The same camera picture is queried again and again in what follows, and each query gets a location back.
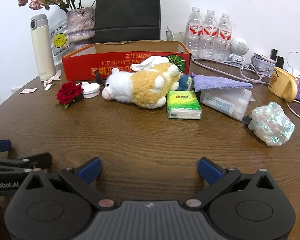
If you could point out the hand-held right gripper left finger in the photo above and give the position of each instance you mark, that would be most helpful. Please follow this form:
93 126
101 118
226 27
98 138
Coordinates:
90 168

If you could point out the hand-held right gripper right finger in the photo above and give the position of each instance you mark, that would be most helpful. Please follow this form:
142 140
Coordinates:
210 171

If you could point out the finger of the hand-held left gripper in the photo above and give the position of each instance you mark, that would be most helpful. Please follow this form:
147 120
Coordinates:
27 162
0 146

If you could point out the clear plastic box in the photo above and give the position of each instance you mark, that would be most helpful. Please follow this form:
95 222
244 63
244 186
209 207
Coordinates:
227 102

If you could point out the green tissue packet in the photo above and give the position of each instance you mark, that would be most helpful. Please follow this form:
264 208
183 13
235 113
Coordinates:
183 103

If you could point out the iridescent shiny pouch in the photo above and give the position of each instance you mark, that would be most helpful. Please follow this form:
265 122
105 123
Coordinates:
270 125

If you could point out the red rose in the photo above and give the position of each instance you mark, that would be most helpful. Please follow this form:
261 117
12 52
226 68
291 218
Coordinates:
68 93

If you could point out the white ribbed round lid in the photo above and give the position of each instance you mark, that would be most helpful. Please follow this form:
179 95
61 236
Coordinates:
91 90

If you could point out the purple knitted pouch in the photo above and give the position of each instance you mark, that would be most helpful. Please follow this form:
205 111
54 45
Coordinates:
220 82

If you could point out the blue green plush ball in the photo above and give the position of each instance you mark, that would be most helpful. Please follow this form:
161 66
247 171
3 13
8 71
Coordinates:
185 83

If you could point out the yellow white plush sheep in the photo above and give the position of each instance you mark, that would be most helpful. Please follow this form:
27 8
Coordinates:
140 85

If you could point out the orange cardboard box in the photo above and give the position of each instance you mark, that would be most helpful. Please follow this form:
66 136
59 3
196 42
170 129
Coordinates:
85 65

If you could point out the white tissue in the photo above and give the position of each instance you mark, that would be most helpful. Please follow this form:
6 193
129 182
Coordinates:
150 62

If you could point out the wooden desktop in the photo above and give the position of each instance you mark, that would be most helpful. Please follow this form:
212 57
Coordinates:
140 135

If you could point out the small flat paper packet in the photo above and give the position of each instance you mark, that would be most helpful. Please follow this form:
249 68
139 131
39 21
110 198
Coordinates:
28 90

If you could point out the small white paper wrapper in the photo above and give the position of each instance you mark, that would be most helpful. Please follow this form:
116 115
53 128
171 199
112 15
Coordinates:
47 86

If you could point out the pink white paper wrapper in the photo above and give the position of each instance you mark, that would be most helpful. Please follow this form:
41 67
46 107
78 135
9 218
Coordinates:
53 77

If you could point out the cream thermos bottle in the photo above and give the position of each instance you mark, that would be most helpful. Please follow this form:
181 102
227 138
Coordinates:
42 52

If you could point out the yellow mug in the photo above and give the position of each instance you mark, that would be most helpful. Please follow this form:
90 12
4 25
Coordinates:
280 82

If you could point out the grey metal tin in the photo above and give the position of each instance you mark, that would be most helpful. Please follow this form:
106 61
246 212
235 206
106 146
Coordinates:
262 66

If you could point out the clear smiley plastic bag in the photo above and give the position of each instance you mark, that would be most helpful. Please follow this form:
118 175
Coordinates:
60 42

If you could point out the white robot speaker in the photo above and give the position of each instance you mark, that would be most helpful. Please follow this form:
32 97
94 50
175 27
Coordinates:
238 47

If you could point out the black lipstick tube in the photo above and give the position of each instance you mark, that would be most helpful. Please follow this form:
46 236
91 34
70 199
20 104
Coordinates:
274 53
280 62

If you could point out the clear water bottle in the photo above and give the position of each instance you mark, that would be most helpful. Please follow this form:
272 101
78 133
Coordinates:
210 36
224 38
194 35

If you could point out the clear glass container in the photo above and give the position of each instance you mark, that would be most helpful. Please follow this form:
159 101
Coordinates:
176 36

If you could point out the black paper bag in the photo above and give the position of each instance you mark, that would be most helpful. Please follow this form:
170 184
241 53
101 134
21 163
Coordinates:
127 12

